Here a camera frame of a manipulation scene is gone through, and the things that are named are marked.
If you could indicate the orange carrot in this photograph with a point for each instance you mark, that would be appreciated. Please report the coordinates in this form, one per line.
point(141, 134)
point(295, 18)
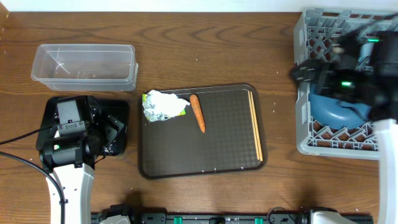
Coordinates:
point(196, 107)

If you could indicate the light blue small bowl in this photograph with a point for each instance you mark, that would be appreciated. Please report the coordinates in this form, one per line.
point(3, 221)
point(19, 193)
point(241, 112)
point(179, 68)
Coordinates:
point(365, 53)

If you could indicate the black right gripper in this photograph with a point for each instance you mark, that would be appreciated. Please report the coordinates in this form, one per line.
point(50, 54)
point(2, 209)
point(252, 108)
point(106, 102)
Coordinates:
point(321, 71)

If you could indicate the dark blue plate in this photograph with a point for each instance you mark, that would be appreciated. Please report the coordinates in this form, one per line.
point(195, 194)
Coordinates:
point(337, 114)

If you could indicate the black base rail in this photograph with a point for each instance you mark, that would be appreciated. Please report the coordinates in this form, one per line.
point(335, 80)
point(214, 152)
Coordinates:
point(126, 214)

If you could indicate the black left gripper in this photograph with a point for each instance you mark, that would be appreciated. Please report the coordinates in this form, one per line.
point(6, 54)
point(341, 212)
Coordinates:
point(112, 130)

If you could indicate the dark brown serving tray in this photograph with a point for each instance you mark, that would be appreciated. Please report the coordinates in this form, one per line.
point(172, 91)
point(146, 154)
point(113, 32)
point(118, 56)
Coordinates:
point(234, 139)

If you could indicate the grey dishwasher rack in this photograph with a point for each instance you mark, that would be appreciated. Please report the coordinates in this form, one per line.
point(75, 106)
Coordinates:
point(315, 37)

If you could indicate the crumpled foil wrapper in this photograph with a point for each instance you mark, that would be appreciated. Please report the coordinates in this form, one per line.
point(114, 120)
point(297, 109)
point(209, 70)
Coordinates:
point(160, 106)

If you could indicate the clear plastic bin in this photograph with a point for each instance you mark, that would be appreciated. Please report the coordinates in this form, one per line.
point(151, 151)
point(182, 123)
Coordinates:
point(86, 67)

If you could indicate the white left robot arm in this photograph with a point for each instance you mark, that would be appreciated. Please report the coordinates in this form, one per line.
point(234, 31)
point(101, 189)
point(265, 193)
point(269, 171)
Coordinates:
point(70, 191)

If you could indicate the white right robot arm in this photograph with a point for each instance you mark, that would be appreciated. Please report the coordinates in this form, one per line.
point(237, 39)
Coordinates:
point(386, 136)

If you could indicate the black waste tray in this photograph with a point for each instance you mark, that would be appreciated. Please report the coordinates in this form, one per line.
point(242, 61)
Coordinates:
point(110, 117)

